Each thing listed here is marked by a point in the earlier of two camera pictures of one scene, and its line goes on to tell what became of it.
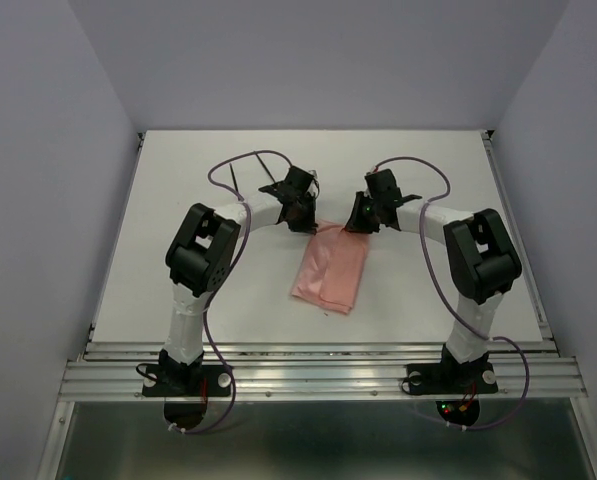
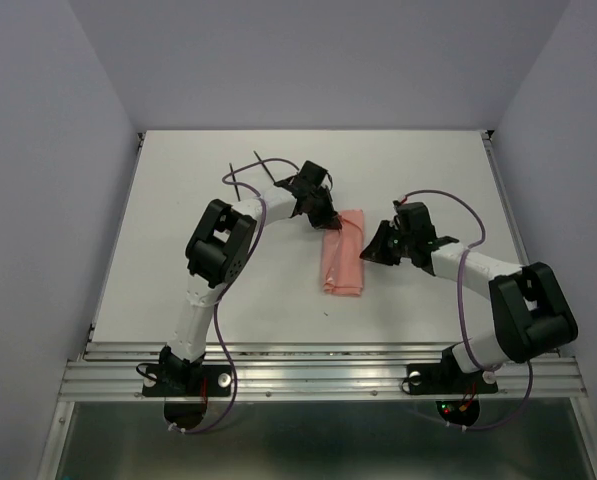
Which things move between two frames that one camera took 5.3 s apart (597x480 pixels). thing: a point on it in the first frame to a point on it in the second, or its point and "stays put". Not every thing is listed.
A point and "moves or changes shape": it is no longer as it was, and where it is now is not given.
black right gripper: (355, 223) to (374, 249)
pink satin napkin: (330, 268) moves or changes shape
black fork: (264, 166) stays put
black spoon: (235, 181) stays put
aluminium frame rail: (324, 370) stays put
